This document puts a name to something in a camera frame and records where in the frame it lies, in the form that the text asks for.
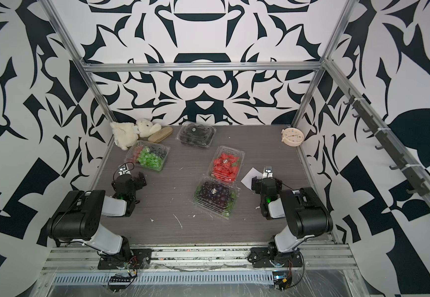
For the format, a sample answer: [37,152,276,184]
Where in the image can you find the empty stacked clamshell boxes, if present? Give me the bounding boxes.
[176,122,216,149]

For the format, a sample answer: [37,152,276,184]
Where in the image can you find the strawberry clamshell box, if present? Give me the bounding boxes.
[208,146,245,184]

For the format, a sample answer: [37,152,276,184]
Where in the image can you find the purple grape clamshell box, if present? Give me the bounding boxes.
[193,176,240,220]

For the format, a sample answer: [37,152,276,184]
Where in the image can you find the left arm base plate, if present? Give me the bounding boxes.
[97,248,154,270]

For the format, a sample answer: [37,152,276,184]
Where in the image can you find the right black controller board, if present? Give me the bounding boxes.
[273,271,292,291]

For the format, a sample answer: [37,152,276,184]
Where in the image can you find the beige alarm clock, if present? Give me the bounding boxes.
[281,127,305,147]

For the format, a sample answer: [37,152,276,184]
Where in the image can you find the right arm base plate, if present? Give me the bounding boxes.
[247,247,304,268]

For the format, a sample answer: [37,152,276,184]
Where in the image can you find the green grape clamshell box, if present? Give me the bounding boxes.
[125,141,170,172]

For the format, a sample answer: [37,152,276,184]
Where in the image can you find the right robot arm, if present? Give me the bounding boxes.
[252,177,333,256]

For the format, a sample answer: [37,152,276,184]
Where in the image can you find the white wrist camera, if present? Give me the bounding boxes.
[263,166,273,179]
[118,165,131,176]

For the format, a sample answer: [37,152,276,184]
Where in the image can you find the left black controller board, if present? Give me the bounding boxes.
[107,275,136,292]

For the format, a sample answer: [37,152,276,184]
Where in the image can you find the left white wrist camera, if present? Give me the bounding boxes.
[118,165,131,176]

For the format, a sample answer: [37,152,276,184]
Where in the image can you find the black controller board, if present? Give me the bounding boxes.
[273,271,292,291]
[107,275,136,292]

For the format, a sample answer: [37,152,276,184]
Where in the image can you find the white fruit sticker sheet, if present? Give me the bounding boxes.
[241,168,263,190]

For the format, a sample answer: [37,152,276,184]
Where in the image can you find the white plush toy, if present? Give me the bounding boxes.
[110,118,162,150]

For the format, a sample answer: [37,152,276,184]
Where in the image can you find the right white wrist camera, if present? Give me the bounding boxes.
[263,166,273,179]

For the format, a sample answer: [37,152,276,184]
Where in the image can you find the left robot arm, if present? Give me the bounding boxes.
[46,172,147,262]

